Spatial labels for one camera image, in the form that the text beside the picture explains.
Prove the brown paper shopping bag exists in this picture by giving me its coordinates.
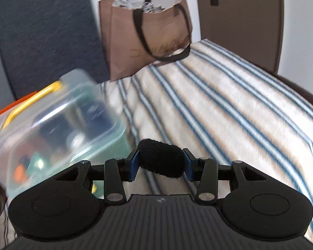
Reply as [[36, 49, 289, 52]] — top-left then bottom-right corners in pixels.
[[98, 0, 193, 82]]

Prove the striped blanket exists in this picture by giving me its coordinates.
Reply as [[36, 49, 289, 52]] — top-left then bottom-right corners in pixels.
[[0, 39, 313, 248]]

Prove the brown door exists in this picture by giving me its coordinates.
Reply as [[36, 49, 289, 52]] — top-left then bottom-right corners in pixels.
[[194, 0, 285, 75]]

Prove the clear plastic storage container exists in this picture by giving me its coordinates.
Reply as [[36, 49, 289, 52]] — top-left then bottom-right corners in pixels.
[[0, 68, 128, 201]]

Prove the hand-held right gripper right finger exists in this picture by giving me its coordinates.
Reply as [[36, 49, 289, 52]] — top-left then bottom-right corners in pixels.
[[183, 148, 268, 204]]

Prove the black fuzzy roll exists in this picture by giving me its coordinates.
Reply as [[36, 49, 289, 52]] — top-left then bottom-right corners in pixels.
[[138, 139, 185, 178]]

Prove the grey padded headboard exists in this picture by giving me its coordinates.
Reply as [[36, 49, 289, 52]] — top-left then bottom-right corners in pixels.
[[0, 0, 111, 102]]

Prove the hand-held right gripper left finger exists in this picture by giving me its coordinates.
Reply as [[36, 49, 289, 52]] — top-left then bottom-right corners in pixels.
[[53, 148, 141, 205]]

